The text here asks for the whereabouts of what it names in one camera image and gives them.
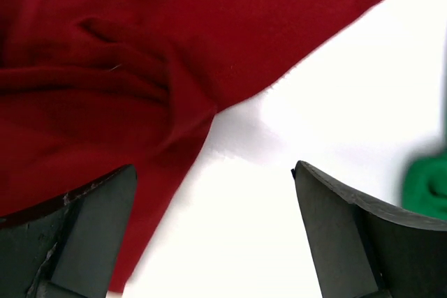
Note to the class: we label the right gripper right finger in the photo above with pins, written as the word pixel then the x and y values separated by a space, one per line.
pixel 364 247

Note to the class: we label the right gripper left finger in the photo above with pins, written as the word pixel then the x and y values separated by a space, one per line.
pixel 68 246

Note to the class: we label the green t shirt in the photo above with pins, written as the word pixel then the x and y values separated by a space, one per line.
pixel 424 187

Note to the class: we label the red t shirt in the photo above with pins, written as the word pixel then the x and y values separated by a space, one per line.
pixel 90 85

